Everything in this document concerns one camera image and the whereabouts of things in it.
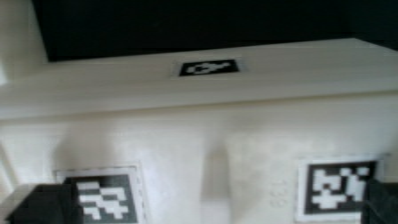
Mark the white cabinet door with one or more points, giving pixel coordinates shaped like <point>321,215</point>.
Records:
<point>217,152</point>

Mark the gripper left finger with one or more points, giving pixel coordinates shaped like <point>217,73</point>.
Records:
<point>48,206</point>

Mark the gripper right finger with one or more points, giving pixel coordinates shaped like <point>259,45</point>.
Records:
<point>380,203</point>

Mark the white cabinet body box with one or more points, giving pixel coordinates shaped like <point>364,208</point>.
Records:
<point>240,74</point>

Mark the white U-shaped fence frame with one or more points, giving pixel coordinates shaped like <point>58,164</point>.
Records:
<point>21,48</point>

